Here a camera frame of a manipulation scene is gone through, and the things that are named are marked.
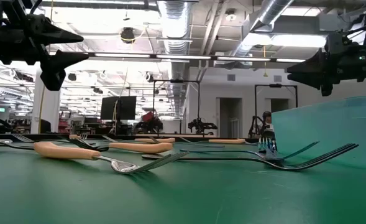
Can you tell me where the black background rig frame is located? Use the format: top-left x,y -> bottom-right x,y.
254,83 -> 298,138
152,79 -> 201,135

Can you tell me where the black aluminium table frame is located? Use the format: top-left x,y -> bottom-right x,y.
0,133 -> 260,140

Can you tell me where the white building pillar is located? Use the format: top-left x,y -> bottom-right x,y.
30,70 -> 62,134

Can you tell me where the grey doorway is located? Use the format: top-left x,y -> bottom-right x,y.
218,97 -> 244,139

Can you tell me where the red and black machine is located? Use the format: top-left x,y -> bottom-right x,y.
134,111 -> 164,134

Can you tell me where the black background monitor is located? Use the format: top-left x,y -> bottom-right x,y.
100,95 -> 137,121

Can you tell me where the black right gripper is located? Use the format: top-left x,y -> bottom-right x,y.
286,30 -> 366,96

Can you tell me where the person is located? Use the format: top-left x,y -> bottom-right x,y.
261,111 -> 277,139

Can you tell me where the black dome ceiling camera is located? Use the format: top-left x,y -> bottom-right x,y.
119,27 -> 136,44

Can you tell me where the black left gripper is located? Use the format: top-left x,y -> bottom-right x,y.
0,14 -> 89,91

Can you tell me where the teal plastic bin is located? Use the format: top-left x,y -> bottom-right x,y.
271,95 -> 366,171

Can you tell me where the overhead LED light bar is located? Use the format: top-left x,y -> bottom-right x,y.
47,52 -> 308,63

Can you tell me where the green table mat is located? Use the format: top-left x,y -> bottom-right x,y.
0,138 -> 366,224

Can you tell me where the silver ventilation duct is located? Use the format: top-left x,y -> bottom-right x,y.
232,0 -> 295,58
156,0 -> 192,118

